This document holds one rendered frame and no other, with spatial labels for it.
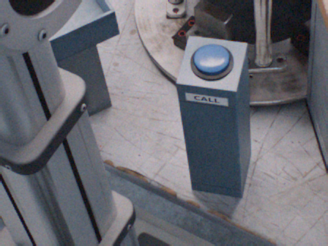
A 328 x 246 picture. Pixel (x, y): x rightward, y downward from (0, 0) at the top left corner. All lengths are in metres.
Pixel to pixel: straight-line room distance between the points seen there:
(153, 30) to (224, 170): 0.30
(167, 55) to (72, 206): 0.45
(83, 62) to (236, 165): 0.25
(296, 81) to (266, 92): 0.05
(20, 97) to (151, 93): 0.56
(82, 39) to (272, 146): 0.34
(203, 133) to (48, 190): 0.28
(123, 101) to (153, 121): 0.06
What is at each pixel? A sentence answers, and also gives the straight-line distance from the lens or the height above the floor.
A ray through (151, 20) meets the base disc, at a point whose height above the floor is 0.80.
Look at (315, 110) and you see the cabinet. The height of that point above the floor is 0.83.
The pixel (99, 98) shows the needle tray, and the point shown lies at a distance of 1.29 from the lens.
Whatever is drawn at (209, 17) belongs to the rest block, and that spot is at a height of 0.87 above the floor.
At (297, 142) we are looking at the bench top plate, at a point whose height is 0.78.
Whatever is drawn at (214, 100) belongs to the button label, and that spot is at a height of 1.01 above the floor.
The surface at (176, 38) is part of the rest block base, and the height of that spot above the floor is 0.82.
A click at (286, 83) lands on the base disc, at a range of 1.29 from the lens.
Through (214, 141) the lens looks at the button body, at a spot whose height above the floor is 0.92.
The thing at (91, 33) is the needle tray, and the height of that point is 1.05.
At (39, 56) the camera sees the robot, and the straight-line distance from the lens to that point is 0.78.
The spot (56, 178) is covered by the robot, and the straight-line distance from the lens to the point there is 0.88.
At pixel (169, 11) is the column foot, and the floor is 0.81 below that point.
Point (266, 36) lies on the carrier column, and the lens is 1.24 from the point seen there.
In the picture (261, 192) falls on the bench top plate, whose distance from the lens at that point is 1.22.
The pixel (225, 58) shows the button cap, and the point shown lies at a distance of 1.02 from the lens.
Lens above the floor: 1.86
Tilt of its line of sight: 54 degrees down
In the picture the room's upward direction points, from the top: 12 degrees counter-clockwise
